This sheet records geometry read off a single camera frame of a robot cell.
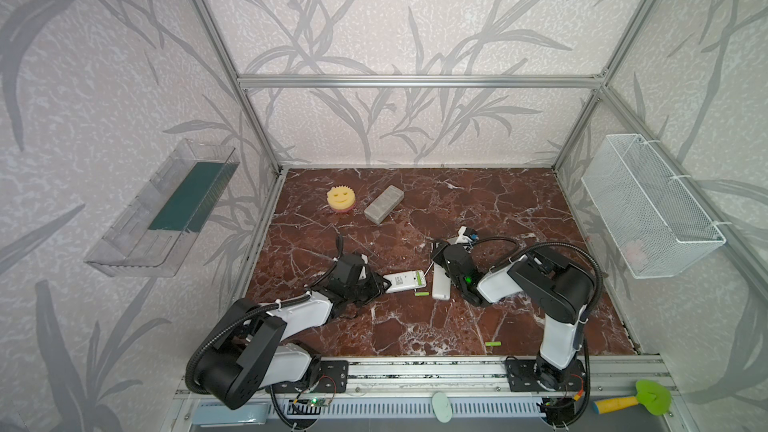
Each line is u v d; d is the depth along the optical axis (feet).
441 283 2.90
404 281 2.91
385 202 3.46
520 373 2.43
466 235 2.82
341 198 3.55
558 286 1.66
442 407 2.23
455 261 2.38
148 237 2.11
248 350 1.39
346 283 2.28
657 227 2.06
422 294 2.90
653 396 2.28
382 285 2.90
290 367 1.99
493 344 2.59
